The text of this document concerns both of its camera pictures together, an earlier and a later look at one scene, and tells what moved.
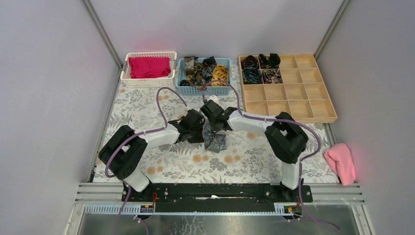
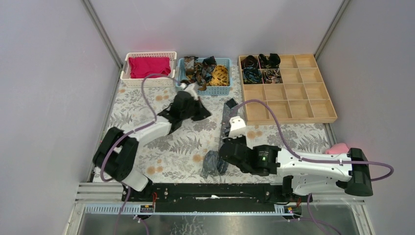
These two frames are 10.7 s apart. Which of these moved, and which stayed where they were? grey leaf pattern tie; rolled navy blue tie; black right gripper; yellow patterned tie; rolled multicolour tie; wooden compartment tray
Moved: grey leaf pattern tie; black right gripper
Stayed: rolled navy blue tie; wooden compartment tray; yellow patterned tie; rolled multicolour tie
